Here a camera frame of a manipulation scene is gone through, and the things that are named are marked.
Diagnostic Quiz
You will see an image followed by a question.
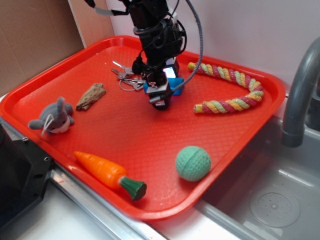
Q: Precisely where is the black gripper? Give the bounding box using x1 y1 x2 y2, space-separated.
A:
136 18 187 87

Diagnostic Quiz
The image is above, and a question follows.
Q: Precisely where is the blue rectangular block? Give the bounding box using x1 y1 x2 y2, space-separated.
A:
143 77 184 96

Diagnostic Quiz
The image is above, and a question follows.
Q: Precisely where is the orange plastic toy carrot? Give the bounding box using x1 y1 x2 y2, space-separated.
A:
73 151 147 201

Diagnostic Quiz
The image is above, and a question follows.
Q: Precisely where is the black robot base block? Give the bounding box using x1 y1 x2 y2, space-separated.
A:
0 126 53 230

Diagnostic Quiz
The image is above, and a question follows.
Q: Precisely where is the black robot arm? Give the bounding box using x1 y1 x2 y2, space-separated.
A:
86 0 186 88

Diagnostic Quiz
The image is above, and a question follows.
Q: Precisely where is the silver key bunch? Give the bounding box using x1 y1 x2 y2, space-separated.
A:
111 60 145 92

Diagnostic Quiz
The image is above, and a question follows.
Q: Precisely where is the brown wood bark piece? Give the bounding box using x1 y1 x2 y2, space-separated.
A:
75 83 106 111

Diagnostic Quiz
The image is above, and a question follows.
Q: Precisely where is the red plastic tray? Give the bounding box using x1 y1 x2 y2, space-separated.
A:
0 36 286 222

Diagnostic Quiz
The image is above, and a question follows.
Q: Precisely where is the green textured ball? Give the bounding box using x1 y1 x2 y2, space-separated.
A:
175 146 212 182

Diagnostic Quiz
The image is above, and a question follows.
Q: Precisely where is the grey plush mouse toy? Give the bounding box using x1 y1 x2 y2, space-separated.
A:
28 97 74 136

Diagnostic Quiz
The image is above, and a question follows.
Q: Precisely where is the brown cardboard panel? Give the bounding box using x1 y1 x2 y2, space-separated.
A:
0 0 114 96

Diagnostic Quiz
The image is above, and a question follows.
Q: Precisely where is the grey curved faucet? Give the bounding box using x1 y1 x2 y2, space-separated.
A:
281 38 320 148

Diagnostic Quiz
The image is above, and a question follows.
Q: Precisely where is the grey plastic sink basin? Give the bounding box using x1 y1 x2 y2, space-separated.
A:
195 117 320 240

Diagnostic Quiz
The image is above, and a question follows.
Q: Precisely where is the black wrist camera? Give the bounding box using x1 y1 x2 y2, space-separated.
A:
146 82 173 111

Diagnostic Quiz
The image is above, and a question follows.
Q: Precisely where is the grey braided cable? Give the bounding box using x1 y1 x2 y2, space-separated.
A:
148 0 204 104

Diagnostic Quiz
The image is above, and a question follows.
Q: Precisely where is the multicolour twisted rope toy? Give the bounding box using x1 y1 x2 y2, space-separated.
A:
187 62 264 114

